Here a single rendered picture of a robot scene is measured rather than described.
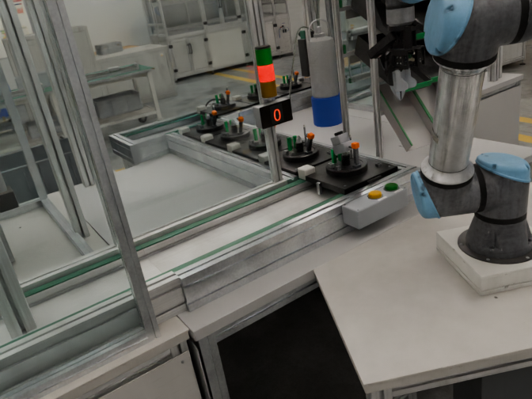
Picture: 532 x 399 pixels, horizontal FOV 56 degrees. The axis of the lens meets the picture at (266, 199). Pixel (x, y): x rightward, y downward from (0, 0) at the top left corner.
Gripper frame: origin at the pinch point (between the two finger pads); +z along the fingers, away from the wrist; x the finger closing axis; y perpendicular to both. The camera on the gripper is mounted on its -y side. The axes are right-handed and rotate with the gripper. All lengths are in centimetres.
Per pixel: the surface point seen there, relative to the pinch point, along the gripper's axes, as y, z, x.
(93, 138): 1, -13, -89
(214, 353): 5, 47, -76
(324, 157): -35.8, 26.3, -1.5
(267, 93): -30.0, -4.3, -25.6
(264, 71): -30.0, -11.0, -25.6
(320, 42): -95, -5, 51
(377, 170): -10.7, 26.3, 0.2
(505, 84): -67, 39, 163
